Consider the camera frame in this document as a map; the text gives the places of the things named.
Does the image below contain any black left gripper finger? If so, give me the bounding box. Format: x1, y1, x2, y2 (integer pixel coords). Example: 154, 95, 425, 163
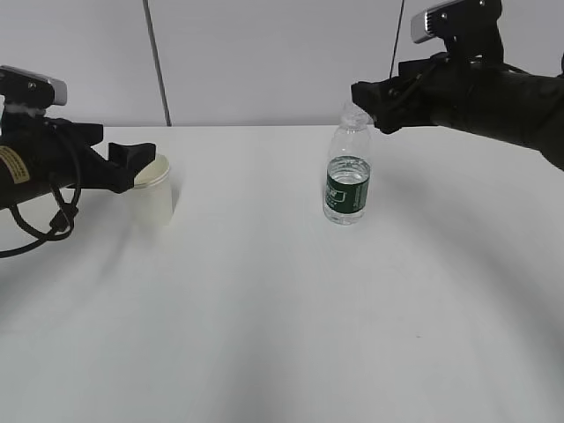
99, 143, 156, 194
52, 119, 104, 150

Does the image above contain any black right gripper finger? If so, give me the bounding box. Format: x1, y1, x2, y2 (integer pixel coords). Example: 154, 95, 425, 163
398, 52, 449, 79
351, 78, 423, 135

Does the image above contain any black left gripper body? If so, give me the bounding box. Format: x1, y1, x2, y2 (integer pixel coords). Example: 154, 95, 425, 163
1, 116, 106, 194

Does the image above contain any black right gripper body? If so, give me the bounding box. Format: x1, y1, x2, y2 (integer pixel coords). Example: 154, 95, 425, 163
395, 56, 489, 128

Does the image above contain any white paper cup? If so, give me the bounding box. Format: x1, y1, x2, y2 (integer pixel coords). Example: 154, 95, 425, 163
124, 153, 174, 229

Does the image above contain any clear green-label water bottle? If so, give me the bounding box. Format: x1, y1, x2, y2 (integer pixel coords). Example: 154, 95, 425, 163
323, 101, 371, 226

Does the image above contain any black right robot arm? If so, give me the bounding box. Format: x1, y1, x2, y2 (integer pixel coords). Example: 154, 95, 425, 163
351, 52, 563, 168

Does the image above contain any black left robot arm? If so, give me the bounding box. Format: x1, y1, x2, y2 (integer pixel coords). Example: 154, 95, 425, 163
1, 115, 156, 209

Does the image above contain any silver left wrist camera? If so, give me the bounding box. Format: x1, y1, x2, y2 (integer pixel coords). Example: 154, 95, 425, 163
1, 65, 68, 116

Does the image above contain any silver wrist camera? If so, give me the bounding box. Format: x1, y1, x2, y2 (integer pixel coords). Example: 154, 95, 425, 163
411, 0, 504, 63
1, 65, 68, 116

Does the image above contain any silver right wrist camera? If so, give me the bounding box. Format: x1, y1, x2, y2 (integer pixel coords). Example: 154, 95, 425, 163
411, 0, 504, 63

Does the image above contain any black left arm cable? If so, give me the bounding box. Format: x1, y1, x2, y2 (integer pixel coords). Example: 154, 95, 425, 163
0, 127, 83, 259

